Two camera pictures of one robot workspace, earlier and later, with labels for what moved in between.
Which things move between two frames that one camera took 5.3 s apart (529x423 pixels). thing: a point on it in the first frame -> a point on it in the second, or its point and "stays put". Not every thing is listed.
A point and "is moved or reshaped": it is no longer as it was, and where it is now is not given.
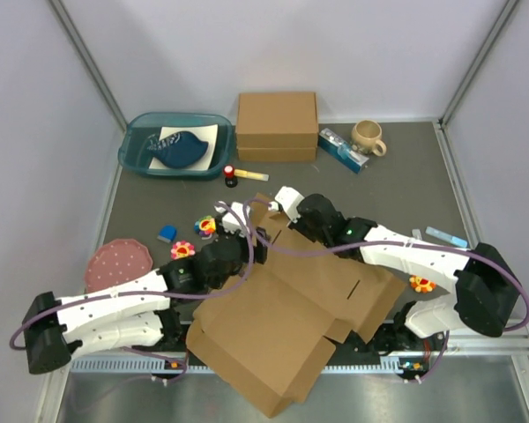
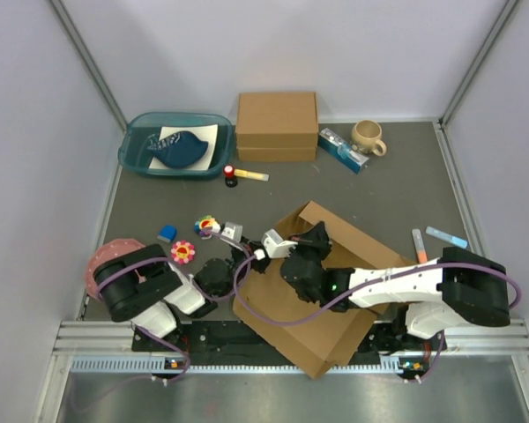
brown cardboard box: x=267 y=329 is moved or reshaped
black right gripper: x=298 y=226 -> x=316 y=238
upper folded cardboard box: x=277 y=120 stays put
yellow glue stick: x=250 y=174 stays put
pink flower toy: x=182 y=249 stays put
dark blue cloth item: x=177 y=150 stays put
